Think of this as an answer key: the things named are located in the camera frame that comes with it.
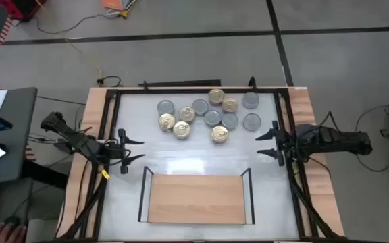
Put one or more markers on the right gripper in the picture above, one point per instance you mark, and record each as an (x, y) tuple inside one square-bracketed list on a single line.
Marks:
[(285, 143)]

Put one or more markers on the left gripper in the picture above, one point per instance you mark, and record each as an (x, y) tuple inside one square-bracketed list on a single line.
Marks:
[(123, 152)]

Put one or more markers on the gold salmon can torn label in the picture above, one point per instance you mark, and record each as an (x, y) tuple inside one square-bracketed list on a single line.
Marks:
[(167, 121)]

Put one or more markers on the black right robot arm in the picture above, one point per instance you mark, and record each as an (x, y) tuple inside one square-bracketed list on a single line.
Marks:
[(336, 140)]

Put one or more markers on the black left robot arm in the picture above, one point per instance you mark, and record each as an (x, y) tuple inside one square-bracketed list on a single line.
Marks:
[(79, 143)]

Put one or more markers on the yellow tag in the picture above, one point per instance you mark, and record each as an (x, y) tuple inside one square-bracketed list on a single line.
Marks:
[(105, 174)]

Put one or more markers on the white glossy table sheet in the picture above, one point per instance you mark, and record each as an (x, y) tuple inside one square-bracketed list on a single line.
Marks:
[(198, 155)]

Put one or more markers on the black clamp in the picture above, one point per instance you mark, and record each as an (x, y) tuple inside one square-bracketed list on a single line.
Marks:
[(252, 82)]

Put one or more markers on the black flat bar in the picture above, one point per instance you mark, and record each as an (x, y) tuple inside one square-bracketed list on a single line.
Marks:
[(181, 83)]

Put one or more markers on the small desk with white top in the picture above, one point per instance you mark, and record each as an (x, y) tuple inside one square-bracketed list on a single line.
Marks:
[(15, 128)]

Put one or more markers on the black computer mouse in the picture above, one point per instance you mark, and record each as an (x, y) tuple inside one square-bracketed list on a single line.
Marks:
[(12, 220)]

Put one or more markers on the orange flat box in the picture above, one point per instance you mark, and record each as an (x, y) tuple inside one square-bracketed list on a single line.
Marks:
[(111, 4)]

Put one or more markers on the person's hand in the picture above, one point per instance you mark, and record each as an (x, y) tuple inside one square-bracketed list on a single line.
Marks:
[(8, 234)]

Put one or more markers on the red case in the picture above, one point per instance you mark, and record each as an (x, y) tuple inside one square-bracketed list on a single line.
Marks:
[(22, 8)]

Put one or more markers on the wooden shelf with black frame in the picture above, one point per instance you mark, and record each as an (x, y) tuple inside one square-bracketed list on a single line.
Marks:
[(196, 199)]

